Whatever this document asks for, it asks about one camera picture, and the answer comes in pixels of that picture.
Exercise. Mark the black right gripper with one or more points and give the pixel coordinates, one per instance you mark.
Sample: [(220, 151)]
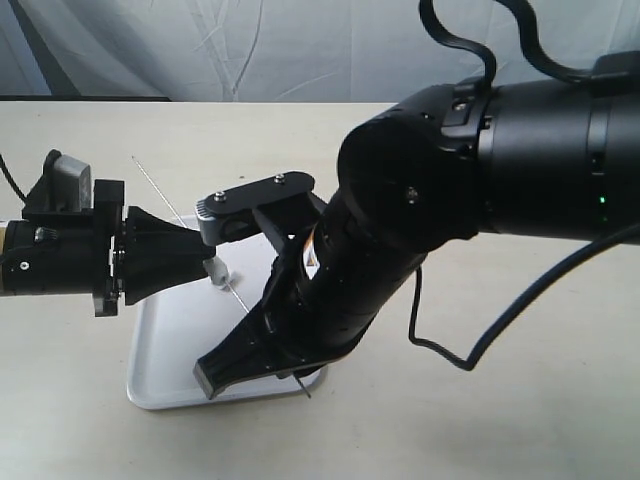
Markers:
[(318, 303)]

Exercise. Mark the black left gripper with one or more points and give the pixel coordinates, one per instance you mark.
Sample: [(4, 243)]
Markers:
[(158, 255)]

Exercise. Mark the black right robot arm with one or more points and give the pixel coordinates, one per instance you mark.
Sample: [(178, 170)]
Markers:
[(548, 158)]

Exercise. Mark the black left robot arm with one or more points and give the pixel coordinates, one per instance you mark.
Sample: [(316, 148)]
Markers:
[(64, 253)]

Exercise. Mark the white plastic tray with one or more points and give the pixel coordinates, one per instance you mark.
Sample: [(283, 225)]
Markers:
[(177, 326)]

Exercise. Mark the white backdrop cloth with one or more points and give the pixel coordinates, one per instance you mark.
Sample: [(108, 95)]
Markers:
[(228, 51)]

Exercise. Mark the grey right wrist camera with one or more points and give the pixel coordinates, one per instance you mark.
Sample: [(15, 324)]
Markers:
[(278, 207)]

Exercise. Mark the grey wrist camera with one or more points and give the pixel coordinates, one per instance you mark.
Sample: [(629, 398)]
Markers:
[(64, 187), (278, 207)]

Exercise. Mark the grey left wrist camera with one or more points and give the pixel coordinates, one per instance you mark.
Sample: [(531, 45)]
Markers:
[(64, 187)]

